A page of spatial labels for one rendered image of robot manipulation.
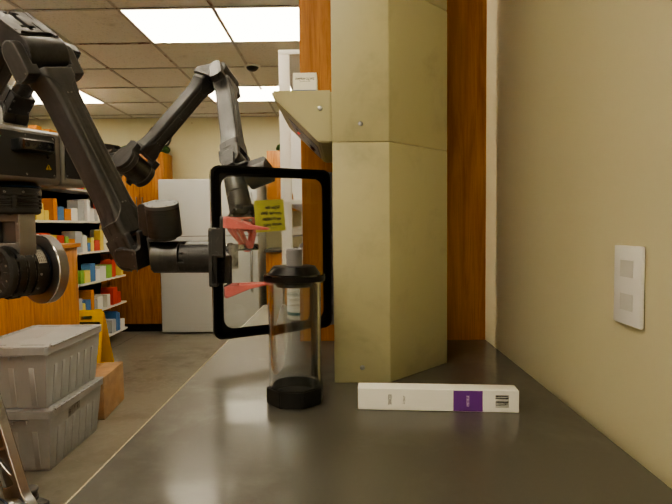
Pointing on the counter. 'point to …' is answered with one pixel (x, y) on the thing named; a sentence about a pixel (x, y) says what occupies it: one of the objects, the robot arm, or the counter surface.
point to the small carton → (305, 81)
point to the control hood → (309, 116)
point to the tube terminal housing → (389, 188)
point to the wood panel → (471, 125)
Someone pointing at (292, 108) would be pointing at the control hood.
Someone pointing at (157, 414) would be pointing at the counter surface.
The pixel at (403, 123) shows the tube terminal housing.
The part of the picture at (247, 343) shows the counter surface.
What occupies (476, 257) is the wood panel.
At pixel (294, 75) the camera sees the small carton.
